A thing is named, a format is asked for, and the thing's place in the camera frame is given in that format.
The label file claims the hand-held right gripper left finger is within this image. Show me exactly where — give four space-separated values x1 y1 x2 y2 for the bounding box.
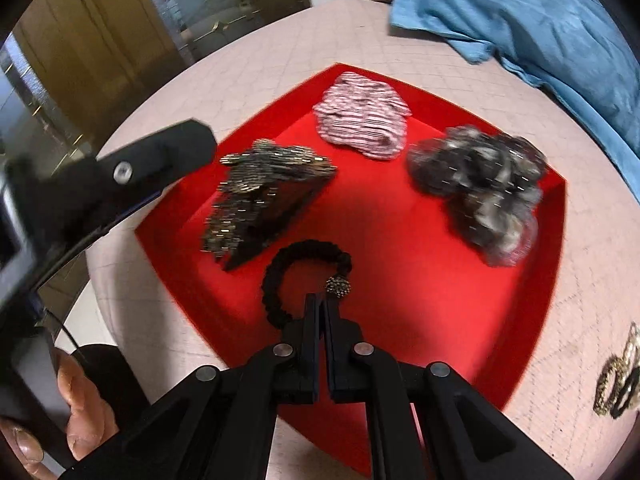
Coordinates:
60 294 326 480

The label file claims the person's left hand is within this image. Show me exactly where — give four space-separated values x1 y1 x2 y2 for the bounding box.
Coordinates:
0 347 121 480

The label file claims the beaded flower hair clip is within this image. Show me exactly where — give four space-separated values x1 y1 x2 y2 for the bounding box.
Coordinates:
200 139 337 272

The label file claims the black hair tie with bead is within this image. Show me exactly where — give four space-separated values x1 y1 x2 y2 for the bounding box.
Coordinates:
261 239 353 328

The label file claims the grey sheer scrunchie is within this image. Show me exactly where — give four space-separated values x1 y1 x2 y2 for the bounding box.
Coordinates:
406 124 550 268

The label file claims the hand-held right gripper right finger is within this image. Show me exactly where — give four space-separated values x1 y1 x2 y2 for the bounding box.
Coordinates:
325 300 576 480

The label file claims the pink striped scrunchie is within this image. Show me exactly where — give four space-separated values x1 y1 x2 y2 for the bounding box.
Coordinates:
312 72 413 162

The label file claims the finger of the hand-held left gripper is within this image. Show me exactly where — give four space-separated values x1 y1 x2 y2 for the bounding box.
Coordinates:
75 119 218 241

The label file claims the red tray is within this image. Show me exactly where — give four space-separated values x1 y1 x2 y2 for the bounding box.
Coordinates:
134 62 568 476

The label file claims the gold black braided hair tie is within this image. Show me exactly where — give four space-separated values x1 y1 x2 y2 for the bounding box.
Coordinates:
592 352 632 416
619 322 640 367

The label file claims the wooden door with glass panel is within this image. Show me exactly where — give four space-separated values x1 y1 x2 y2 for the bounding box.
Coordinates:
0 0 312 201

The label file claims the blue cloth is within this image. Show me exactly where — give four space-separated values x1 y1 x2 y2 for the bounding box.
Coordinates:
390 0 640 196

